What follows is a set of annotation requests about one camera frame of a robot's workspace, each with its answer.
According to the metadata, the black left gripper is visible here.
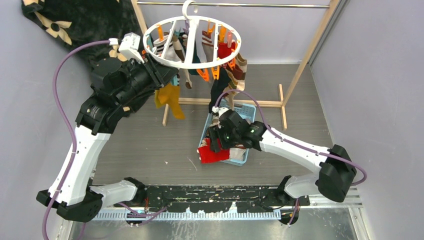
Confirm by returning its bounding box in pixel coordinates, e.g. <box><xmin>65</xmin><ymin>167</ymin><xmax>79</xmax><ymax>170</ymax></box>
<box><xmin>115</xmin><ymin>52</ymin><xmax>178</xmax><ymax>107</ymax></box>

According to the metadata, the mustard yellow sock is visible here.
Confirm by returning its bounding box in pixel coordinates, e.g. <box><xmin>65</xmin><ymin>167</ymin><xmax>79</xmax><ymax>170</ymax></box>
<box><xmin>154</xmin><ymin>84</ymin><xmax>173</xmax><ymax>109</ymax></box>

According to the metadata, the white round clip hanger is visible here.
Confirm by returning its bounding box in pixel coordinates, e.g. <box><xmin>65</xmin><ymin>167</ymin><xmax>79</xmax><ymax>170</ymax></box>
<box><xmin>142</xmin><ymin>0</ymin><xmax>242</xmax><ymax>70</ymax></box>

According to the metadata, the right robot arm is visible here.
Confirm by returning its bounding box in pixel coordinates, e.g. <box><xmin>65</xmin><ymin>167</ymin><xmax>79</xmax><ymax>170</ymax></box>
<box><xmin>208</xmin><ymin>107</ymin><xmax>357</xmax><ymax>206</ymax></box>

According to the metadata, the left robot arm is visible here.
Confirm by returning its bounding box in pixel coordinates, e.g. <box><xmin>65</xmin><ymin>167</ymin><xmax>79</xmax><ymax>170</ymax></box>
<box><xmin>36</xmin><ymin>57</ymin><xmax>178</xmax><ymax>223</ymax></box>

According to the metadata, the teal hanger clip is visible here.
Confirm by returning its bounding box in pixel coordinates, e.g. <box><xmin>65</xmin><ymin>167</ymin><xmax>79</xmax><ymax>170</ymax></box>
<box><xmin>170</xmin><ymin>74</ymin><xmax>180</xmax><ymax>87</ymax></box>

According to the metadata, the orange open hanger clip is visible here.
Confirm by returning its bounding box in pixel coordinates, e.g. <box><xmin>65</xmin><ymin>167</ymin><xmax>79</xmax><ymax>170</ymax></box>
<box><xmin>196</xmin><ymin>66</ymin><xmax>220</xmax><ymax>82</ymax></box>

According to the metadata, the white black-striped sock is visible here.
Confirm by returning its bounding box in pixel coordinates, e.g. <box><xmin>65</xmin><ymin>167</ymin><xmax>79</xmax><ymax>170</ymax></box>
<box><xmin>152</xmin><ymin>36</ymin><xmax>183</xmax><ymax>64</ymax></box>

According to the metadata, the white sock in basket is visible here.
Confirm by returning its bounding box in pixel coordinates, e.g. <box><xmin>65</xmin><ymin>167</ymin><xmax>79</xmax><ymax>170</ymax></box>
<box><xmin>229</xmin><ymin>147</ymin><xmax>247</xmax><ymax>161</ymax></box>

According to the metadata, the light blue sock basket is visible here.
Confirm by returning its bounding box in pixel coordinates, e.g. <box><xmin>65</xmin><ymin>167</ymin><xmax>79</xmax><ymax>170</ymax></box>
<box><xmin>198</xmin><ymin>99</ymin><xmax>257</xmax><ymax>166</ymax></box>

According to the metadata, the black hanging sock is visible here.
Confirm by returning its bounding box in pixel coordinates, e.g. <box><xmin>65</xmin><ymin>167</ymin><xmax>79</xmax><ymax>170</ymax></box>
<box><xmin>208</xmin><ymin>67</ymin><xmax>231</xmax><ymax>114</ymax></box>

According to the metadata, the brown striped hanging sock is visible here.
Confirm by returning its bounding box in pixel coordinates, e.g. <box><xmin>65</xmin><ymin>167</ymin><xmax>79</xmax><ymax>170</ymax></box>
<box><xmin>225</xmin><ymin>53</ymin><xmax>248</xmax><ymax>91</ymax></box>

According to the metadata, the red patterned hanging sock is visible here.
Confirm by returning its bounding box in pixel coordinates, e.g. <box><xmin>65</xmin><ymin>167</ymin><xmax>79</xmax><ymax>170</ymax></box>
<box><xmin>217</xmin><ymin>40</ymin><xmax>237</xmax><ymax>59</ymax></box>

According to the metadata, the metal hanging rod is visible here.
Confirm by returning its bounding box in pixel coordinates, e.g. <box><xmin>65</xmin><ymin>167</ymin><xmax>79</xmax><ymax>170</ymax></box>
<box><xmin>136</xmin><ymin>1</ymin><xmax>330</xmax><ymax>9</ymax></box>

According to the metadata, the black floral fleece blanket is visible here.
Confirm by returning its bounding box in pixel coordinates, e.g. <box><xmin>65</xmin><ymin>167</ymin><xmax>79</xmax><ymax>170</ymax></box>
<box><xmin>21</xmin><ymin>0</ymin><xmax>142</xmax><ymax>51</ymax></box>

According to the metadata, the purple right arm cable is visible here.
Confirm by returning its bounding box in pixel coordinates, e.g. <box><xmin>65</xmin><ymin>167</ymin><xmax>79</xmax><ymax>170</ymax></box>
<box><xmin>213</xmin><ymin>89</ymin><xmax>368</xmax><ymax>226</ymax></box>

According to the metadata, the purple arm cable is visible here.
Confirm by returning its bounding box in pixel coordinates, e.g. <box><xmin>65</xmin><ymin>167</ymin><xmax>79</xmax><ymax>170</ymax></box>
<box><xmin>42</xmin><ymin>40</ymin><xmax>112</xmax><ymax>240</ymax></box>
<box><xmin>213</xmin><ymin>89</ymin><xmax>368</xmax><ymax>226</ymax></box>

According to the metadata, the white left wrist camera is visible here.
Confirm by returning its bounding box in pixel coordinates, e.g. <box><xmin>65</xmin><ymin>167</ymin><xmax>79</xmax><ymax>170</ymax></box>
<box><xmin>108</xmin><ymin>32</ymin><xmax>145</xmax><ymax>64</ymax></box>

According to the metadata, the wooden clothes rack frame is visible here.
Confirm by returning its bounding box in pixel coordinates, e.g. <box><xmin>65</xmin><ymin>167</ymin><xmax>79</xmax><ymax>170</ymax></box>
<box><xmin>130</xmin><ymin>0</ymin><xmax>342</xmax><ymax>131</ymax></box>

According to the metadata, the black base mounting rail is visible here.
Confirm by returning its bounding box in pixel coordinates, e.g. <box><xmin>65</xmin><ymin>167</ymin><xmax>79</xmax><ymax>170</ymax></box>
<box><xmin>126</xmin><ymin>185</ymin><xmax>295</xmax><ymax>214</ymax></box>

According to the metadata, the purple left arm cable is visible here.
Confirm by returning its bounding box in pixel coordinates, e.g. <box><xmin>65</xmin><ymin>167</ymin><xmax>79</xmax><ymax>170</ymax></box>
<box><xmin>42</xmin><ymin>40</ymin><xmax>112</xmax><ymax>240</ymax></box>

